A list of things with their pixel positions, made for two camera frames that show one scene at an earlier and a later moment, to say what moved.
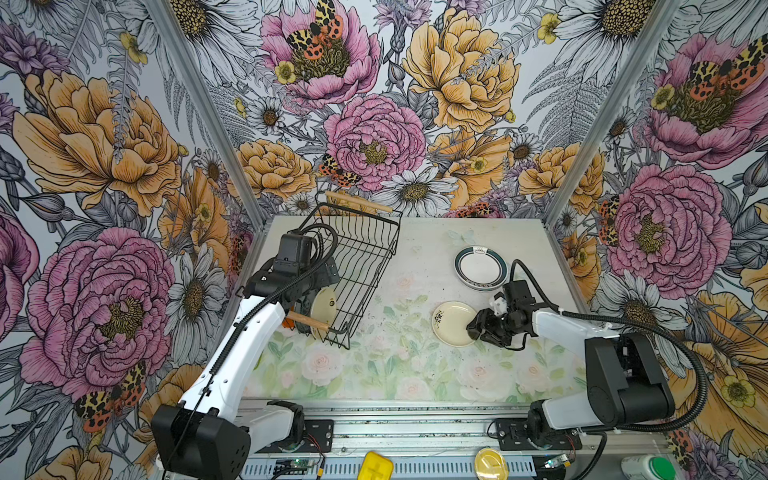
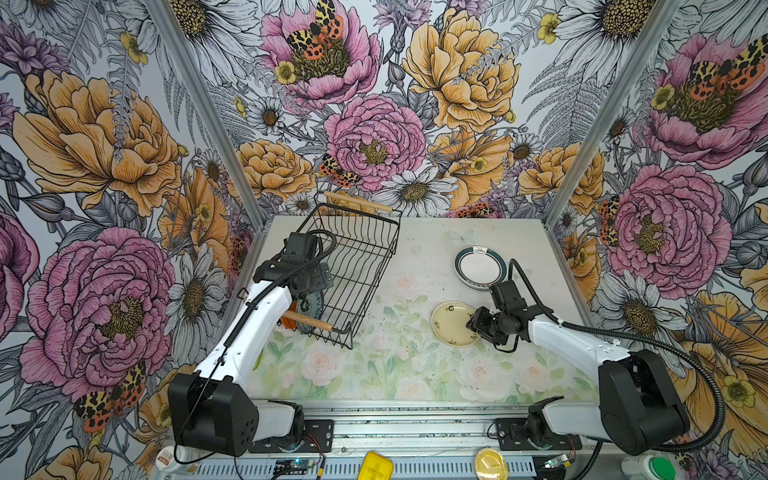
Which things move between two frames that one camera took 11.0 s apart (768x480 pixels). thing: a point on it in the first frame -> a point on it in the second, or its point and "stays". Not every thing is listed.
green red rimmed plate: x=480 y=268 stays
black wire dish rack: x=368 y=237 stays
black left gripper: x=322 y=278 stays
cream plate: x=323 y=308 -> x=449 y=324
